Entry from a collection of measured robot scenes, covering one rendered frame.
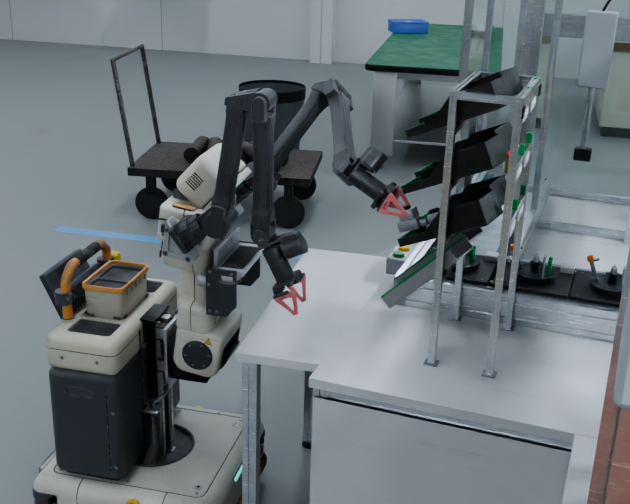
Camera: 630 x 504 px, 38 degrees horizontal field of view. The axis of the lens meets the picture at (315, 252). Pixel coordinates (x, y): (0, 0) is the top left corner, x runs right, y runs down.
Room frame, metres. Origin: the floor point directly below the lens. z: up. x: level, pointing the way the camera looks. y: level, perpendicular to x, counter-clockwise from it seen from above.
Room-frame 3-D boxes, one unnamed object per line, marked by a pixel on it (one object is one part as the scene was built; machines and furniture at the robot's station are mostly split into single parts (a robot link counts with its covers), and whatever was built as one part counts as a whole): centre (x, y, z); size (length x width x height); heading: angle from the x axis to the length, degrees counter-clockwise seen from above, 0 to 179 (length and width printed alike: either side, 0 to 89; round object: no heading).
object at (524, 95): (2.48, -0.49, 1.26); 0.36 x 0.21 x 0.80; 160
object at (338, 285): (2.75, -0.21, 0.84); 0.90 x 0.70 x 0.03; 167
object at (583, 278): (2.70, -0.96, 1.01); 0.24 x 0.24 x 0.13; 70
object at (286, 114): (7.34, 0.39, 0.34); 0.55 x 0.54 x 0.68; 77
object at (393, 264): (3.02, -0.32, 0.93); 0.21 x 0.07 x 0.06; 160
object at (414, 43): (8.64, -1.12, 0.52); 2.85 x 1.17 x 1.03; 170
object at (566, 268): (2.78, -0.73, 1.01); 0.24 x 0.24 x 0.13; 70
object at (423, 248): (3.18, -0.44, 0.91); 0.89 x 0.06 x 0.11; 160
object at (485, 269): (2.86, -0.49, 0.96); 0.24 x 0.24 x 0.02; 70
